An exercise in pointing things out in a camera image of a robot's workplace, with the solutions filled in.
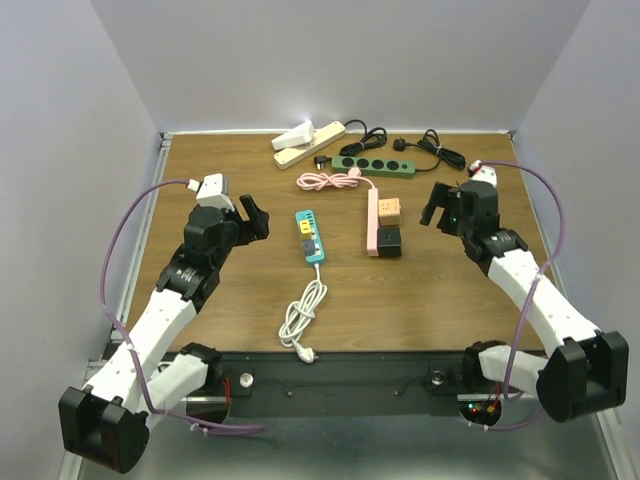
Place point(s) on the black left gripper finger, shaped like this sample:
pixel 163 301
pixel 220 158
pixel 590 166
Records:
pixel 256 226
pixel 234 215

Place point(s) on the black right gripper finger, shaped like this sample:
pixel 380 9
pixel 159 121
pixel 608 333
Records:
pixel 448 219
pixel 438 198

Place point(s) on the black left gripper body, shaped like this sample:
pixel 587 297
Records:
pixel 244 233

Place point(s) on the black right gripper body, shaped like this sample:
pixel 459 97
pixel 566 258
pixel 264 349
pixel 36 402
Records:
pixel 464 227

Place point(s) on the black charger block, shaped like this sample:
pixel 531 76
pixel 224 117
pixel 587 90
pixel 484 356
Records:
pixel 389 242

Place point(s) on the pink power strip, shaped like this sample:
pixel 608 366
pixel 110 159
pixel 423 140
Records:
pixel 372 222

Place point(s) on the small grey plug adapter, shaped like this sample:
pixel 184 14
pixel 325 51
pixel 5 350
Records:
pixel 309 247

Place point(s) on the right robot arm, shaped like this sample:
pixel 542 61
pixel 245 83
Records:
pixel 584 370

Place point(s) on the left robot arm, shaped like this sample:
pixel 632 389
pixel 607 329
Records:
pixel 110 418

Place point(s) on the small yellow plug adapter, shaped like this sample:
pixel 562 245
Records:
pixel 305 229

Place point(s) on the green power strip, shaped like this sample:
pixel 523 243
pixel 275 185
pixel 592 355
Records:
pixel 374 167

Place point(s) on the white wedge adapter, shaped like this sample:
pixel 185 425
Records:
pixel 301 134

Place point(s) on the cream power strip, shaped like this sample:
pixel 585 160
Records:
pixel 323 137

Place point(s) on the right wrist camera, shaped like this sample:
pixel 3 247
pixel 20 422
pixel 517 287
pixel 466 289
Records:
pixel 478 171

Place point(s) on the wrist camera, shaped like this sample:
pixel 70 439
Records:
pixel 478 171
pixel 214 192

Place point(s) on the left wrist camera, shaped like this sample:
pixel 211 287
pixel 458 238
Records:
pixel 214 192

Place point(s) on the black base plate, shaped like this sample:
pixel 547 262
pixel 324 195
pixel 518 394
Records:
pixel 262 385

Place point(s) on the aluminium frame rail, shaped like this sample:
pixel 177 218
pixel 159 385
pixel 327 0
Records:
pixel 71 467

